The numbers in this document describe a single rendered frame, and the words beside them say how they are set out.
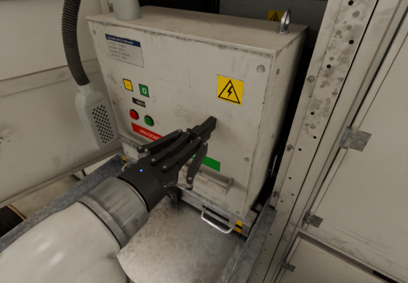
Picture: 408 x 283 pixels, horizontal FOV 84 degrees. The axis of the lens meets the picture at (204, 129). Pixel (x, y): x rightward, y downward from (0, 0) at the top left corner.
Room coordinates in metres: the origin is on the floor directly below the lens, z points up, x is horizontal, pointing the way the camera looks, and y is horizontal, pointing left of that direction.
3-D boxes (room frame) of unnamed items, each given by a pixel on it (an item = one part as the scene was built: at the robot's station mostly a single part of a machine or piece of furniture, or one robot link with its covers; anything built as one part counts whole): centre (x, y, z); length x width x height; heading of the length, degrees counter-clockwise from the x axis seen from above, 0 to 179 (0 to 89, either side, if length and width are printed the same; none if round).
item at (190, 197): (0.50, 0.09, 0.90); 0.54 x 0.05 x 0.06; 57
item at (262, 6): (1.11, -0.32, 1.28); 0.58 x 0.02 x 0.19; 57
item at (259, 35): (0.70, -0.05, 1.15); 0.51 x 0.50 x 0.48; 147
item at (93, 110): (0.54, 0.31, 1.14); 0.08 x 0.05 x 0.17; 147
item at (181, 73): (0.48, 0.09, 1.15); 0.48 x 0.01 x 0.48; 57
